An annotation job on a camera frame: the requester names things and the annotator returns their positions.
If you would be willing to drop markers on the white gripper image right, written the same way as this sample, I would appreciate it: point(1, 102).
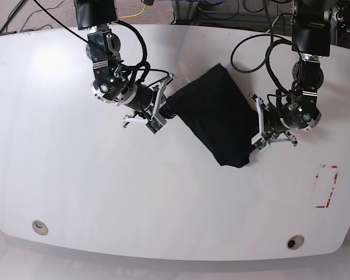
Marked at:
point(271, 127)

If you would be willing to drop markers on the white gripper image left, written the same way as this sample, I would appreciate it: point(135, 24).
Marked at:
point(149, 104)

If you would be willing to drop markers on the black t-shirt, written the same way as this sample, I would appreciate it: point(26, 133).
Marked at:
point(214, 108)

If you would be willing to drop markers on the red tape rectangle marking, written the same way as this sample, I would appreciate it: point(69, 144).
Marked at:
point(324, 184)

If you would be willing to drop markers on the black cable image left arm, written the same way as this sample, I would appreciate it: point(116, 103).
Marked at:
point(128, 52)

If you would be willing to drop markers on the right table cable grommet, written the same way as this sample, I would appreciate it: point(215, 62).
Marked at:
point(295, 242)

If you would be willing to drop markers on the table cable grommet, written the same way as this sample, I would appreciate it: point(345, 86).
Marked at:
point(295, 242)
point(40, 228)

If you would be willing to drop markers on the left table cable grommet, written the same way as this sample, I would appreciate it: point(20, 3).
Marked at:
point(40, 228)

